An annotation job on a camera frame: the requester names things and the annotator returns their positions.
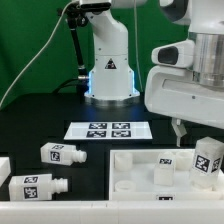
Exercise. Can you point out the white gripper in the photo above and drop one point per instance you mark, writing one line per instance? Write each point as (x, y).
(172, 92)

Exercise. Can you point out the white front rail fence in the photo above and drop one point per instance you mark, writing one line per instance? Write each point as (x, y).
(112, 212)

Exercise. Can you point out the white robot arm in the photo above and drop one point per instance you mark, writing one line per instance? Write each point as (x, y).
(111, 79)

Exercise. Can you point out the white square tabletop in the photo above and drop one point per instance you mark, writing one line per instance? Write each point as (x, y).
(132, 173)

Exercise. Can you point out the white left rail block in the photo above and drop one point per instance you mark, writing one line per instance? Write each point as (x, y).
(5, 169)

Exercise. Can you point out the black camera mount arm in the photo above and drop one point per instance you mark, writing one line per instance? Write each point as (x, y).
(76, 18)

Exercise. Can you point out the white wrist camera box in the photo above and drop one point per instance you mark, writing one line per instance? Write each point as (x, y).
(178, 55)

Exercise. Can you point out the white marker tag sheet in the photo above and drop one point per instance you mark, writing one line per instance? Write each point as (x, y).
(108, 131)

